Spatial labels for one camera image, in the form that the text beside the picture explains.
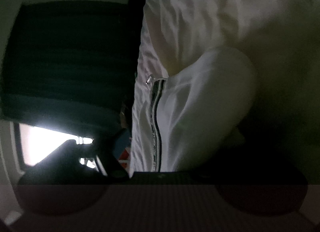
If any window with dark frame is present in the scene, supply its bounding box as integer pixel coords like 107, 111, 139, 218
13, 123, 93, 170

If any dark green right curtain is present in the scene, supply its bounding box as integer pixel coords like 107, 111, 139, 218
1, 1, 134, 136

